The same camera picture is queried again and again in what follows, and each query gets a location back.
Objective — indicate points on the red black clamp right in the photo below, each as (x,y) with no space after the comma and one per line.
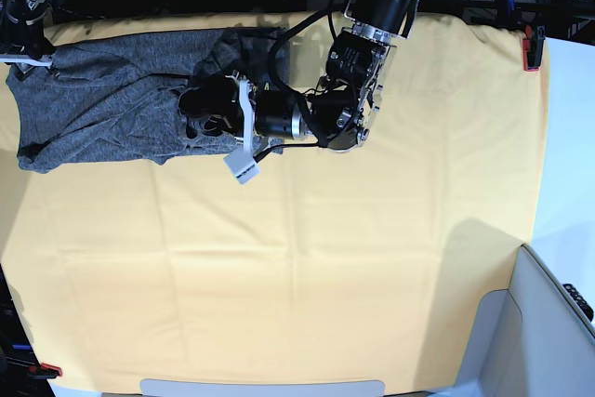
(532,47)

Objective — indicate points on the yellow table cloth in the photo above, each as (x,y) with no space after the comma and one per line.
(326,267)

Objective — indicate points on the red black clamp left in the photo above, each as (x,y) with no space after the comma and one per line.
(43,371)

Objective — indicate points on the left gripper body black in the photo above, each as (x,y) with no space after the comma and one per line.
(275,115)

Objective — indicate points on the red black clamp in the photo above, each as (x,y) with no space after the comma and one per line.
(532,47)
(43,371)

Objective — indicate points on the black remote control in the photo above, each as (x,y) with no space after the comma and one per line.
(580,301)

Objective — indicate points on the grey plate at edge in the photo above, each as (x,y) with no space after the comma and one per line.
(155,387)

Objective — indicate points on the grey long-sleeve shirt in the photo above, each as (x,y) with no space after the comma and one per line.
(131,97)

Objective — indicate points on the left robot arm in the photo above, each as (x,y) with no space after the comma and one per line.
(338,112)

